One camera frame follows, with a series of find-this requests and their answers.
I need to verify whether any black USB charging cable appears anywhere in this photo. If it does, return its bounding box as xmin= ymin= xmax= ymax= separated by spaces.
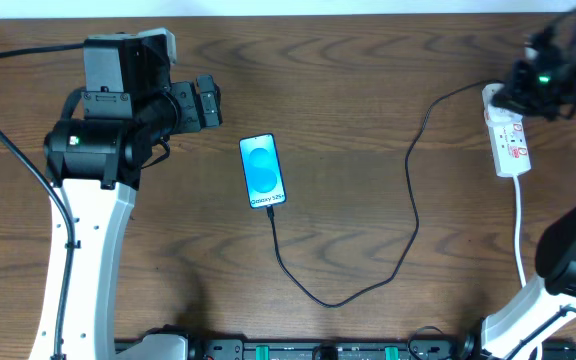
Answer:
xmin=265 ymin=78 xmax=507 ymax=309

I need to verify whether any white power strip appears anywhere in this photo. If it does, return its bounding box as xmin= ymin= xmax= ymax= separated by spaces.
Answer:
xmin=484 ymin=111 xmax=532 ymax=178

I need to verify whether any blue screen Galaxy smartphone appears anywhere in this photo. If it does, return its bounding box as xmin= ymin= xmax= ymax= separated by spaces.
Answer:
xmin=239 ymin=133 xmax=287 ymax=209

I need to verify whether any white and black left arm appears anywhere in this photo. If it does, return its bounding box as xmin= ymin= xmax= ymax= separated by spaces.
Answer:
xmin=31 ymin=28 xmax=222 ymax=359

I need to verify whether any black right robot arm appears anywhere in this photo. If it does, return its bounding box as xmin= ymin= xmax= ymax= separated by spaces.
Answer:
xmin=466 ymin=8 xmax=576 ymax=359

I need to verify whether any white USB charger plug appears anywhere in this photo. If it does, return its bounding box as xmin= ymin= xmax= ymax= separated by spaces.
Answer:
xmin=482 ymin=83 xmax=523 ymax=127

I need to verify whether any white power strip cord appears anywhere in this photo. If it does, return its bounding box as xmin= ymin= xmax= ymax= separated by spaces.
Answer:
xmin=511 ymin=174 xmax=544 ymax=360

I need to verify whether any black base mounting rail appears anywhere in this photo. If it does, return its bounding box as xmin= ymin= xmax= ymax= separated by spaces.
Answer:
xmin=115 ymin=337 xmax=576 ymax=360

